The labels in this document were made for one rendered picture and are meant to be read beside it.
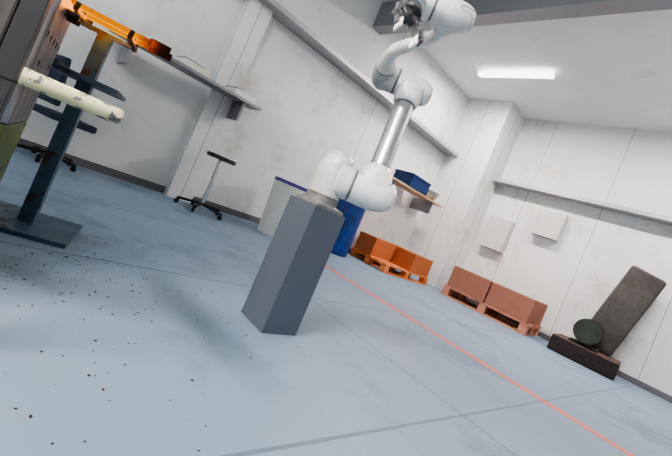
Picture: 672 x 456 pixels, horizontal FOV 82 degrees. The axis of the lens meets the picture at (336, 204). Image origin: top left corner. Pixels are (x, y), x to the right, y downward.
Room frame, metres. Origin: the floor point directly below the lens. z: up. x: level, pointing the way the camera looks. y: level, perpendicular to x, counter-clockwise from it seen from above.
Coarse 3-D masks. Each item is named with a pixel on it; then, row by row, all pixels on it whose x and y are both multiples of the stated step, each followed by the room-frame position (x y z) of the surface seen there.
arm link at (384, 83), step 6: (396, 66) 1.94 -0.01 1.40; (372, 72) 1.96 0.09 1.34; (396, 72) 1.92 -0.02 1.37; (372, 78) 1.98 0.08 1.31; (378, 78) 1.92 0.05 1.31; (384, 78) 1.91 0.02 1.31; (390, 78) 1.91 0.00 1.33; (396, 78) 1.92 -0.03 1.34; (378, 84) 1.97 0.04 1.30; (384, 84) 1.94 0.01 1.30; (390, 84) 1.93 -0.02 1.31; (384, 90) 2.00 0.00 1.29; (390, 90) 1.96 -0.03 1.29
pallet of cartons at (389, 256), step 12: (360, 240) 6.51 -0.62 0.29; (372, 240) 6.33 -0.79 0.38; (384, 240) 6.74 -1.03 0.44; (360, 252) 6.38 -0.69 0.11; (372, 252) 6.30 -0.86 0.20; (384, 252) 6.50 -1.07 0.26; (396, 252) 6.61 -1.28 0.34; (408, 252) 6.44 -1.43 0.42; (372, 264) 6.28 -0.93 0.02; (384, 264) 5.96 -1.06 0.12; (396, 264) 6.54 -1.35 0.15; (408, 264) 6.38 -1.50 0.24; (420, 264) 6.47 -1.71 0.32; (396, 276) 6.16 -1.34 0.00; (408, 276) 6.36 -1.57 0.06; (420, 276) 6.56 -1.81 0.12
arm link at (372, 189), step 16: (400, 80) 1.92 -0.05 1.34; (416, 80) 1.92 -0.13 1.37; (400, 96) 1.91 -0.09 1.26; (416, 96) 1.91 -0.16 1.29; (400, 112) 1.89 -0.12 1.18; (384, 128) 1.90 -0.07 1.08; (400, 128) 1.87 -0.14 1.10; (384, 144) 1.84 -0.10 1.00; (384, 160) 1.81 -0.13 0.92; (368, 176) 1.75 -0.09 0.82; (384, 176) 1.77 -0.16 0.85; (352, 192) 1.75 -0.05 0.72; (368, 192) 1.74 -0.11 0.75; (384, 192) 1.74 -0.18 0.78; (368, 208) 1.78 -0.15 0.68; (384, 208) 1.77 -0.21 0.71
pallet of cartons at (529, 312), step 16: (464, 272) 6.32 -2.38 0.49; (448, 288) 6.41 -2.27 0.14; (464, 288) 6.25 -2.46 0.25; (480, 288) 6.09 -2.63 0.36; (496, 288) 5.96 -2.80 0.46; (464, 304) 6.18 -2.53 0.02; (480, 304) 6.03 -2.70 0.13; (496, 304) 5.90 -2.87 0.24; (512, 304) 5.76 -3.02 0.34; (528, 304) 5.63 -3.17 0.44; (544, 304) 6.04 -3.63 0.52; (496, 320) 5.83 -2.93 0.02; (528, 320) 5.65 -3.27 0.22
